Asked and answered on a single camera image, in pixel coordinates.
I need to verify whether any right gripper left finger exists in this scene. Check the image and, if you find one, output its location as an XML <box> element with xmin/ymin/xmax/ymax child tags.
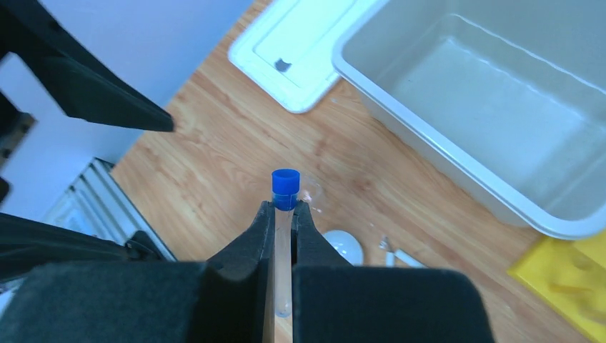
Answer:
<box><xmin>1</xmin><ymin>202</ymin><xmax>274</xmax><ymax>342</ymax></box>

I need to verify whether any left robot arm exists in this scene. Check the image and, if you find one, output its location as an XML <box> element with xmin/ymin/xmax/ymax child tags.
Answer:
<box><xmin>1</xmin><ymin>1</ymin><xmax>174</xmax><ymax>282</ymax></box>

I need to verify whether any white clay triangle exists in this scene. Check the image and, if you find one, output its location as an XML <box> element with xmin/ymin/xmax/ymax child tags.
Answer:
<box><xmin>379</xmin><ymin>236</ymin><xmax>426</xmax><ymax>269</ymax></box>

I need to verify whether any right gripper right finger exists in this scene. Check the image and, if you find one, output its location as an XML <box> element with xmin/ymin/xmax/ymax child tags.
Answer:
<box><xmin>292</xmin><ymin>202</ymin><xmax>495</xmax><ymax>342</ymax></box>

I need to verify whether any white plastic lid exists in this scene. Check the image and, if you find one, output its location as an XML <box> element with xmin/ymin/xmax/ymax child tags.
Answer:
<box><xmin>228</xmin><ymin>0</ymin><xmax>374</xmax><ymax>114</ymax></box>

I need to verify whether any beige plastic bin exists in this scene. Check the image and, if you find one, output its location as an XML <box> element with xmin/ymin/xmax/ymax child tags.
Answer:
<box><xmin>332</xmin><ymin>1</ymin><xmax>605</xmax><ymax>240</ymax></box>

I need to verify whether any white evaporating dish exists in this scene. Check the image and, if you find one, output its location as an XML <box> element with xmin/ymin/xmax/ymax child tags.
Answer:
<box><xmin>323</xmin><ymin>230</ymin><xmax>364</xmax><ymax>266</ymax></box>

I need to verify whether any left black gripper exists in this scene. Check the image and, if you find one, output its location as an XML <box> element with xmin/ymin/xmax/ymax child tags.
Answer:
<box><xmin>0</xmin><ymin>0</ymin><xmax>175</xmax><ymax>204</ymax></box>

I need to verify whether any yellow test tube rack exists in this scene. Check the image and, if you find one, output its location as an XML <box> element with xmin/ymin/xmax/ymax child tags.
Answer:
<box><xmin>507</xmin><ymin>232</ymin><xmax>605</xmax><ymax>342</ymax></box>

